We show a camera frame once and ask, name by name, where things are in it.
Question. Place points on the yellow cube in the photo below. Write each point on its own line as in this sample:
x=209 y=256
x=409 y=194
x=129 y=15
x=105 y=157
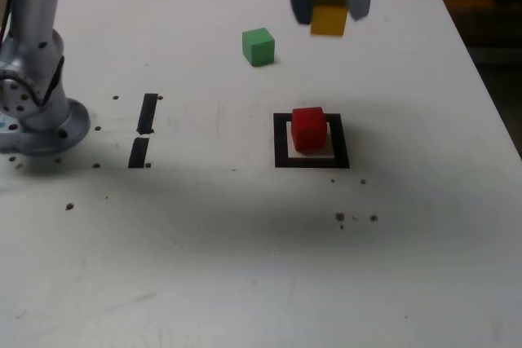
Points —
x=328 y=18

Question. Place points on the green cube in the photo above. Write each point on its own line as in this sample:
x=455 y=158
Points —
x=259 y=48

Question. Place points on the red cube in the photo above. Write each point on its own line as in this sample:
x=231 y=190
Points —
x=310 y=132

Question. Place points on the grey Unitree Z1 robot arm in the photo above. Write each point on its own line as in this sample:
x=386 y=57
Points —
x=36 y=38

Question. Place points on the black tape square outline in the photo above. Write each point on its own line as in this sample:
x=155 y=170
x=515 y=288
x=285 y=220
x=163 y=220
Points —
x=281 y=162

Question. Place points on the black tape strip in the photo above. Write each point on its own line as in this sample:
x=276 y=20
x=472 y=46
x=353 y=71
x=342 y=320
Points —
x=147 y=115

